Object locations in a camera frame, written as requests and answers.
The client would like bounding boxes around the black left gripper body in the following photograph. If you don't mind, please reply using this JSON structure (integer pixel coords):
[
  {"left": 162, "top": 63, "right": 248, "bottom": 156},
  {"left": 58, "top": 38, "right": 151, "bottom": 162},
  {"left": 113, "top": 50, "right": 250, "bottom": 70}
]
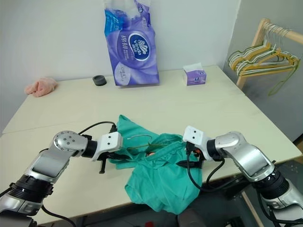
[{"left": 100, "top": 151, "right": 114, "bottom": 164}]

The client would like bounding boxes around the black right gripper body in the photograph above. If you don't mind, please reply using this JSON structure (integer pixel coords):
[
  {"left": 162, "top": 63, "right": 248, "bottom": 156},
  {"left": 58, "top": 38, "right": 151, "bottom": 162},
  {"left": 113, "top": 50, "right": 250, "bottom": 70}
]
[{"left": 185, "top": 141, "right": 204, "bottom": 166}]

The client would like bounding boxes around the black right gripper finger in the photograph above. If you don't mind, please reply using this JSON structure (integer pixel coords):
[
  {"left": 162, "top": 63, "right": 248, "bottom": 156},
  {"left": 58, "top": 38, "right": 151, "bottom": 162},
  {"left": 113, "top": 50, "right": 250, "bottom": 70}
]
[{"left": 176, "top": 160, "right": 202, "bottom": 169}]

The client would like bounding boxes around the green hanger with silver hook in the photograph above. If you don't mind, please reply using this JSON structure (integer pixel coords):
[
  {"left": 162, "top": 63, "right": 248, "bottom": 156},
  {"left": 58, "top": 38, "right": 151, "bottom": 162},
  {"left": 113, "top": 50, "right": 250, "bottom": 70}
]
[{"left": 126, "top": 134, "right": 166, "bottom": 152}]

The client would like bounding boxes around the teal green garment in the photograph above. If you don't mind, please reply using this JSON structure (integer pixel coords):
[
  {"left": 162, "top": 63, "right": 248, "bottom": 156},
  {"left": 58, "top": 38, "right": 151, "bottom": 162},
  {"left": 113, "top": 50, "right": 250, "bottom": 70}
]
[{"left": 107, "top": 114, "right": 204, "bottom": 215}]

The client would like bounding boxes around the dark grey rounded shape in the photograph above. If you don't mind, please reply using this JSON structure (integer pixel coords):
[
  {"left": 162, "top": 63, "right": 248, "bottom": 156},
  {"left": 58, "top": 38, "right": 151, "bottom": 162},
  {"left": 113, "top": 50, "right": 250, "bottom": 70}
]
[{"left": 176, "top": 209, "right": 206, "bottom": 227}]

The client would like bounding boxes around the dark grey tape roll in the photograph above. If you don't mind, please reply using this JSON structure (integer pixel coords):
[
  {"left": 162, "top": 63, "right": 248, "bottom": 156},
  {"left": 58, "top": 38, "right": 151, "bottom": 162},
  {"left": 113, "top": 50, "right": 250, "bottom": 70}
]
[{"left": 92, "top": 75, "right": 107, "bottom": 87}]

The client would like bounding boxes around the small purple tissue box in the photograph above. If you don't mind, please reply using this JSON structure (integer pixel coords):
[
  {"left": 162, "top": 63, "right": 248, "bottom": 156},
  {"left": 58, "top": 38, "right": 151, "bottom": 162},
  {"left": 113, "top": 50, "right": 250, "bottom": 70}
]
[{"left": 182, "top": 62, "right": 208, "bottom": 86}]

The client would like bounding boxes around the pink fluffy cloth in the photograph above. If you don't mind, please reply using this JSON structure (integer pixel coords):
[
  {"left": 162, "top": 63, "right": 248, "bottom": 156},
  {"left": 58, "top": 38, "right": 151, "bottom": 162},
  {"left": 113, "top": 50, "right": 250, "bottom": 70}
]
[{"left": 24, "top": 77, "right": 58, "bottom": 98}]

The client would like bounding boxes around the purple blue tissue roll pack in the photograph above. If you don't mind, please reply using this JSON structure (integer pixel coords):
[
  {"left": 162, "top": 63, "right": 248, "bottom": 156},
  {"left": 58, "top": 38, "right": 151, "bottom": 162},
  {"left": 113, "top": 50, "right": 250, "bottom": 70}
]
[{"left": 103, "top": 0, "right": 160, "bottom": 87}]

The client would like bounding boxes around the bunch of clothes hangers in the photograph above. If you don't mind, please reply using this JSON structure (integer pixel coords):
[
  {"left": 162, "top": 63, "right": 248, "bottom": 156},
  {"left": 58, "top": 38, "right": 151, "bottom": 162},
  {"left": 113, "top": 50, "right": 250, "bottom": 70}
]
[{"left": 228, "top": 42, "right": 294, "bottom": 74}]

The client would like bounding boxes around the wooden clothes rack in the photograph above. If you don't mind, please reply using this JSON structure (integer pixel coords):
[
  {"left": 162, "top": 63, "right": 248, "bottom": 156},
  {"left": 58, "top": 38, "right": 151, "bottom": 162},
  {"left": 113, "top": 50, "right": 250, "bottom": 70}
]
[{"left": 236, "top": 18, "right": 303, "bottom": 89}]

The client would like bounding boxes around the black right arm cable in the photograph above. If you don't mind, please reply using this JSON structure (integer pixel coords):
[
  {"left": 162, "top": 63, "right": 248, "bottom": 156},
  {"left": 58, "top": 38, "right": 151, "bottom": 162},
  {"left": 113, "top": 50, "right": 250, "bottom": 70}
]
[{"left": 186, "top": 146, "right": 225, "bottom": 192}]

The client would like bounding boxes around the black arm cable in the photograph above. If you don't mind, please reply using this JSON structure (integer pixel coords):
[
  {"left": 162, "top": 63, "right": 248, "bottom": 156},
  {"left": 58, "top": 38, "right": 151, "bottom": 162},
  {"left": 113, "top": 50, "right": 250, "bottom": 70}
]
[
  {"left": 186, "top": 146, "right": 225, "bottom": 192},
  {"left": 77, "top": 121, "right": 118, "bottom": 137}
]

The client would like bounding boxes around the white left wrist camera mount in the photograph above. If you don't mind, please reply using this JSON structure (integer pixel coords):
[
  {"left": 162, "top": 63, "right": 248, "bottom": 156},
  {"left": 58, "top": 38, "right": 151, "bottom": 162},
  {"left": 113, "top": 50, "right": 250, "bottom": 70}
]
[{"left": 91, "top": 131, "right": 123, "bottom": 162}]

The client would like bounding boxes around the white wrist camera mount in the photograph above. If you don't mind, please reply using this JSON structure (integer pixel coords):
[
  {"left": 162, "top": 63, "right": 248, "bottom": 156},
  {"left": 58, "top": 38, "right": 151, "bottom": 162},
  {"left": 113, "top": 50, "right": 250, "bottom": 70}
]
[
  {"left": 91, "top": 131, "right": 123, "bottom": 162},
  {"left": 182, "top": 125, "right": 213, "bottom": 161}
]

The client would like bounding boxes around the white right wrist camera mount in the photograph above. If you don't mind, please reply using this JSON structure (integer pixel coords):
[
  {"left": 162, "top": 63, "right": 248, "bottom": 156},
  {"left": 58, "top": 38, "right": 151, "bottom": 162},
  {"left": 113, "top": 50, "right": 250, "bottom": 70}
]
[{"left": 182, "top": 125, "right": 213, "bottom": 161}]

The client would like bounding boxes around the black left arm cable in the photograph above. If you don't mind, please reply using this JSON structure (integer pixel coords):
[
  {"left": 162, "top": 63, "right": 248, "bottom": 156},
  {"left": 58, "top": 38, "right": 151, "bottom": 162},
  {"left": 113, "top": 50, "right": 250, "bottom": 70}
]
[{"left": 77, "top": 121, "right": 118, "bottom": 137}]

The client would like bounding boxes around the green wire hanger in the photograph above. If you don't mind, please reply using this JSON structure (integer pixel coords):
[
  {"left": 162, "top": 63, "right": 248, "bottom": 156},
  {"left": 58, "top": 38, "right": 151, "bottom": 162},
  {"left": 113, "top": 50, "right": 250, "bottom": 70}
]
[{"left": 267, "top": 56, "right": 299, "bottom": 96}]

